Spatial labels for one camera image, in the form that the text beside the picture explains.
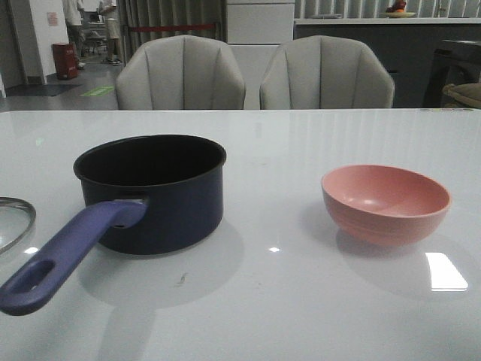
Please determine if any white cabinet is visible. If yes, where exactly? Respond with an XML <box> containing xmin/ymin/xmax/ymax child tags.
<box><xmin>226</xmin><ymin>1</ymin><xmax>295</xmax><ymax>110</ymax></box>

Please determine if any dark blue saucepan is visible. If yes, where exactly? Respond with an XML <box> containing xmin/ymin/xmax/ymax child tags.
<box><xmin>1</xmin><ymin>135</ymin><xmax>227</xmax><ymax>316</ymax></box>

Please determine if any olive cushion seat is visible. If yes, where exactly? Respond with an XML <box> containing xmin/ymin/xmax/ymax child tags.
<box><xmin>442</xmin><ymin>83</ymin><xmax>480</xmax><ymax>109</ymax></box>

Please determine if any pink bowl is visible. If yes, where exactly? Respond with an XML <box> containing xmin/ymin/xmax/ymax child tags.
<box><xmin>321</xmin><ymin>165</ymin><xmax>451</xmax><ymax>246</ymax></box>

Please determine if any right grey upholstered chair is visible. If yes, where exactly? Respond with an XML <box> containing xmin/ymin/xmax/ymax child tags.
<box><xmin>259</xmin><ymin>35</ymin><xmax>395</xmax><ymax>110</ymax></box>

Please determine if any standing person in background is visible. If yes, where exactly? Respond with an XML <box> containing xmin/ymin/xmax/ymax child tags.
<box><xmin>98</xmin><ymin>1</ymin><xmax>122</xmax><ymax>65</ymax></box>

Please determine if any dark grey sideboard counter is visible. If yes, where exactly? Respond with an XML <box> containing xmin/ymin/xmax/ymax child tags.
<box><xmin>294</xmin><ymin>18</ymin><xmax>480</xmax><ymax>108</ymax></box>

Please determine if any left grey upholstered chair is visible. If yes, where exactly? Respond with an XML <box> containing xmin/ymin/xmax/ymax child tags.
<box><xmin>115</xmin><ymin>35</ymin><xmax>246</xmax><ymax>111</ymax></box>

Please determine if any red barrier belt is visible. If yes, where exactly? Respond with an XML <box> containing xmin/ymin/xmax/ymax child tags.
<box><xmin>127</xmin><ymin>23</ymin><xmax>218</xmax><ymax>32</ymax></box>

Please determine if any grey upholstered chair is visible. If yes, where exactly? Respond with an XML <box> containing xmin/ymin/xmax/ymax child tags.
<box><xmin>115</xmin><ymin>35</ymin><xmax>246</xmax><ymax>111</ymax></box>
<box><xmin>259</xmin><ymin>35</ymin><xmax>395</xmax><ymax>110</ymax></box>

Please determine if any fruit plate on counter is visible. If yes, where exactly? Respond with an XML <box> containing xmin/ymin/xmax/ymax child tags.
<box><xmin>383</xmin><ymin>0</ymin><xmax>416</xmax><ymax>19</ymax></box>

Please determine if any glass lid with blue knob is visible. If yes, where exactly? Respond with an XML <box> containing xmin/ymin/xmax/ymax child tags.
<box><xmin>1</xmin><ymin>196</ymin><xmax>36</xmax><ymax>253</ymax></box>

